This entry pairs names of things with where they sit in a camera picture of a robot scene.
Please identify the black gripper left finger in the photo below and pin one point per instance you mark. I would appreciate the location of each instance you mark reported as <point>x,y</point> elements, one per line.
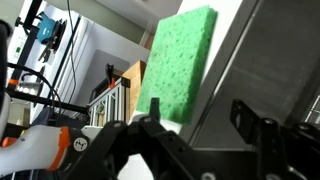
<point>150,153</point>

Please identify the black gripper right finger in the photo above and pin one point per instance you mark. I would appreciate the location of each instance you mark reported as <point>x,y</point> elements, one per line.
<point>286,153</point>

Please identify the green sponge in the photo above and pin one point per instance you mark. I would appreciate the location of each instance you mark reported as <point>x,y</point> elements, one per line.
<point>180,63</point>

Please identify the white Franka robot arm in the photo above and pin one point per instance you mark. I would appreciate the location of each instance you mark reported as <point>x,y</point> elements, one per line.
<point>33,150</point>

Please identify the stainless steel sink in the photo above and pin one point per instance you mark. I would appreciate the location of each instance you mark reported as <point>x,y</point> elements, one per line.
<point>266,66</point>

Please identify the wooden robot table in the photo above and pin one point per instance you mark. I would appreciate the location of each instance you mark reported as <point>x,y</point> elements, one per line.
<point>136,83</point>

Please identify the white refrigerator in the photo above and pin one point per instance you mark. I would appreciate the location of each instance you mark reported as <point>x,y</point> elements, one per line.
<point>100,46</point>

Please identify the blue stand clamp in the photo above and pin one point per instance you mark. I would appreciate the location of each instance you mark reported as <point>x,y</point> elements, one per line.
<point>46,28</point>

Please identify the black camera stand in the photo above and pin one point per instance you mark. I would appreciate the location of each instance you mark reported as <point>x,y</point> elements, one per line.
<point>30,36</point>

